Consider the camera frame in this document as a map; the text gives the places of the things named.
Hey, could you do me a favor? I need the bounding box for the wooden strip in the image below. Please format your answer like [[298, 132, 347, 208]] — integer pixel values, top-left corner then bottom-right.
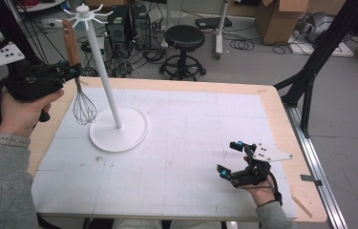
[[290, 195, 313, 219]]

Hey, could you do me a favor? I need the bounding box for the grey watch strap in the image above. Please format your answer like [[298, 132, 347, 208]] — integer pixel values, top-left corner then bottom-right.
[[0, 130, 32, 150]]

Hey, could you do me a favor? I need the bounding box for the person's left hand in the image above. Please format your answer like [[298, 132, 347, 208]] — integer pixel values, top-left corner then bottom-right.
[[0, 87, 65, 138]]

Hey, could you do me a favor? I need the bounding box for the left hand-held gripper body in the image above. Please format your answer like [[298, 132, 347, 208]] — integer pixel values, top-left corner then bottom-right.
[[0, 42, 68, 103]]

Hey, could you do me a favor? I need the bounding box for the white stand pole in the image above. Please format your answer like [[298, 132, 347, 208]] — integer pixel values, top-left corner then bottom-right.
[[214, 0, 230, 61]]

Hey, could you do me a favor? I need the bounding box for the large cardboard box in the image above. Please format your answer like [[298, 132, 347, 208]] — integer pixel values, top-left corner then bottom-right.
[[255, 0, 311, 46]]

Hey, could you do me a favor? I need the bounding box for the white utensil rack stand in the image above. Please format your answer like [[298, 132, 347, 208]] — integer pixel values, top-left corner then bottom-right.
[[55, 3, 150, 154]]

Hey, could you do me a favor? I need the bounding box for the white grid mat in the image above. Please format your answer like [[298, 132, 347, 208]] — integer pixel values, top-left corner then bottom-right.
[[32, 86, 299, 219]]

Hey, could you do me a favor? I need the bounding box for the black cable coil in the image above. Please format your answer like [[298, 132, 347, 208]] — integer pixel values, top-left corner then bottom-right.
[[228, 37, 256, 52]]

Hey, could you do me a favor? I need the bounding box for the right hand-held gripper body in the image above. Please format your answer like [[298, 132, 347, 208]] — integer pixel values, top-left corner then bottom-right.
[[230, 142, 294, 189]]

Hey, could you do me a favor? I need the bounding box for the black table clamp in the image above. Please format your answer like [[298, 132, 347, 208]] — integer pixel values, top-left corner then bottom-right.
[[300, 174, 324, 187]]

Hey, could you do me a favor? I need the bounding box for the aluminium rail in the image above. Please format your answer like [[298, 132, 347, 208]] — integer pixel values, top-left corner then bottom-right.
[[283, 103, 347, 229]]

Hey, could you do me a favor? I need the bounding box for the black computer tower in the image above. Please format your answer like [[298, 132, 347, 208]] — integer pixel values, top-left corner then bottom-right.
[[104, 7, 133, 52], [130, 3, 152, 51]]

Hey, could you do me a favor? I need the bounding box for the black flat device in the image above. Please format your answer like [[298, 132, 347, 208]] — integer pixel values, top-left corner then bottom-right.
[[195, 15, 234, 31]]

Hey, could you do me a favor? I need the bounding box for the black round stool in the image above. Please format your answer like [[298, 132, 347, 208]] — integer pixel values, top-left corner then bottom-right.
[[158, 24, 207, 82]]

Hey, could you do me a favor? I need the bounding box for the grey round device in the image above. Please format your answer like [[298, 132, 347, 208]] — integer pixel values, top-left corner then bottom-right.
[[297, 11, 335, 44]]

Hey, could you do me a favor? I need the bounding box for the wooden handled wire whisk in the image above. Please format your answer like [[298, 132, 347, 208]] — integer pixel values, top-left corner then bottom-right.
[[61, 18, 98, 126]]

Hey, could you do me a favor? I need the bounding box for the white round table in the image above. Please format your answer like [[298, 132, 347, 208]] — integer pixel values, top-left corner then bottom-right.
[[15, 0, 68, 13]]

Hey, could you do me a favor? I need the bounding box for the person's right hand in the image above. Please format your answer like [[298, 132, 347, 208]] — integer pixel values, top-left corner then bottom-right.
[[244, 177, 278, 208]]

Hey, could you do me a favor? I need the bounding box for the black metal frame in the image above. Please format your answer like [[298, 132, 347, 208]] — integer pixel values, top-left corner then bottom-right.
[[274, 0, 358, 138], [0, 0, 66, 96]]

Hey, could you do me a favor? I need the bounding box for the white floor board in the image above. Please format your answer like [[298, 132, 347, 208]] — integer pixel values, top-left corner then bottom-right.
[[287, 31, 355, 58]]

